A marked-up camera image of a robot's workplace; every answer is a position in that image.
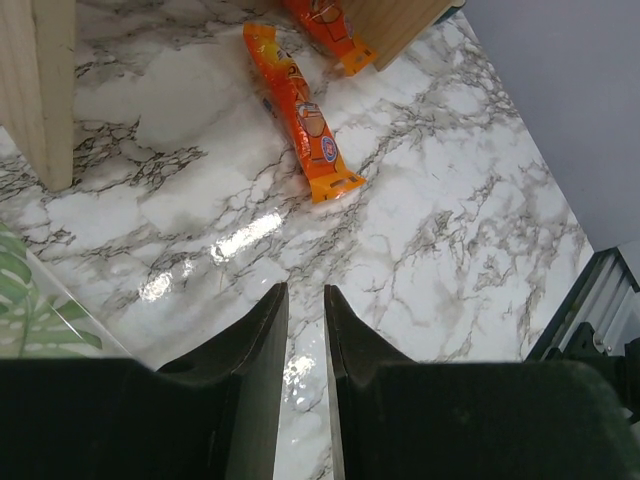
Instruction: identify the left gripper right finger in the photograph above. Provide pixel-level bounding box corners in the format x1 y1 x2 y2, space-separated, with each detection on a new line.
324 285 639 479

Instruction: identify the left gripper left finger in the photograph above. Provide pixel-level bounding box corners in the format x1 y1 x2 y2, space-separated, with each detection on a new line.
1 283 289 479

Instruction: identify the orange razor pouch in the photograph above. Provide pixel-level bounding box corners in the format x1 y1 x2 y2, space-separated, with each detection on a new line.
243 22 366 203
282 0 377 76

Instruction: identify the wooden two-tier shelf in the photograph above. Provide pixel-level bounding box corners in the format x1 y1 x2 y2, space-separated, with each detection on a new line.
1 1 465 191

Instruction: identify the leaf-patterned serving tray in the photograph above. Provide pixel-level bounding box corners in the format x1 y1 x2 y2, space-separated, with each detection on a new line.
0 225 130 360

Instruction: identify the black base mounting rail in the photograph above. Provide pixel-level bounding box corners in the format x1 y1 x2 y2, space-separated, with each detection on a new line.
524 249 640 416

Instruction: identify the aluminium frame rail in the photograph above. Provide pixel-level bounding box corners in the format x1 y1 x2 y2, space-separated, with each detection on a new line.
576 251 639 355

